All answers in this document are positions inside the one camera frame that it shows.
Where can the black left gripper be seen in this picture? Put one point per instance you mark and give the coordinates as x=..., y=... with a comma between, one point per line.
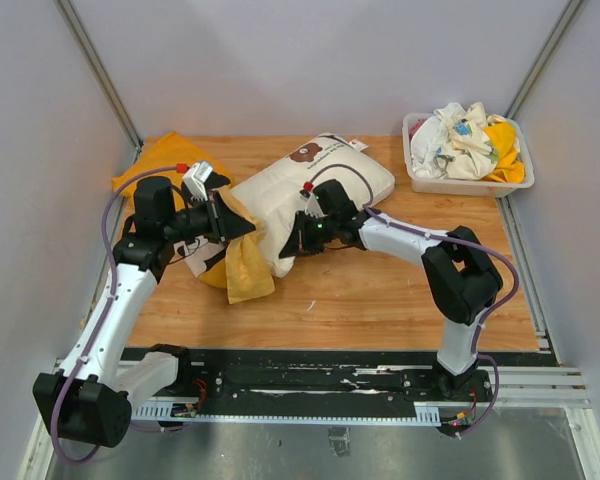
x=216, y=216

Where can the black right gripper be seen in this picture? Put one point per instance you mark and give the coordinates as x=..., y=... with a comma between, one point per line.
x=304, y=236

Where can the white bear print pillow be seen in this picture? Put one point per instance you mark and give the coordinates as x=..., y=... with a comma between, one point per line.
x=273, y=196

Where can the yellow pillowcase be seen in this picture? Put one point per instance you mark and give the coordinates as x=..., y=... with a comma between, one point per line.
x=243, y=271

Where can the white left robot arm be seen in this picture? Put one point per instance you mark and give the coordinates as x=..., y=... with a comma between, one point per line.
x=88, y=399

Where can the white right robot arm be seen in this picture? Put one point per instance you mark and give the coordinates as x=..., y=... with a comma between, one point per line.
x=462, y=279

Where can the white plastic basket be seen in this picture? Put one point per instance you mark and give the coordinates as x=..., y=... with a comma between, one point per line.
x=412, y=121

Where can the white crumpled cloth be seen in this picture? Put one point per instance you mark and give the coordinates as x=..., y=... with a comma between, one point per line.
x=452, y=144

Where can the yellow cloth in basket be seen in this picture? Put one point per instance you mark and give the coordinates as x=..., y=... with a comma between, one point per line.
x=508, y=168

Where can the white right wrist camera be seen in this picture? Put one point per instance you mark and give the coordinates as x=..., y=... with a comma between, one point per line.
x=312, y=207

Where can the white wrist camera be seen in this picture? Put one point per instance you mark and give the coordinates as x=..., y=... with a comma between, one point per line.
x=194, y=180
x=312, y=207

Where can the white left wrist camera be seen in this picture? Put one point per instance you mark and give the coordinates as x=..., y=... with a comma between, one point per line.
x=194, y=180

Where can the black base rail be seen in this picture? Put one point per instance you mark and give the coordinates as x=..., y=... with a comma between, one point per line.
x=229, y=373

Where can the white cable duct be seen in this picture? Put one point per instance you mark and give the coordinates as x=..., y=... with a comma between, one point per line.
x=326, y=409

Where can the aluminium frame post left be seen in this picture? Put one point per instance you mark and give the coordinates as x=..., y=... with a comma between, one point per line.
x=76, y=27

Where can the aluminium frame post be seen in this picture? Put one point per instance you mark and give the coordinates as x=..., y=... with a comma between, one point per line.
x=558, y=32
x=76, y=27

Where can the aluminium frame post right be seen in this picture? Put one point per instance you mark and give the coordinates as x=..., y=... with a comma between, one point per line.
x=558, y=32

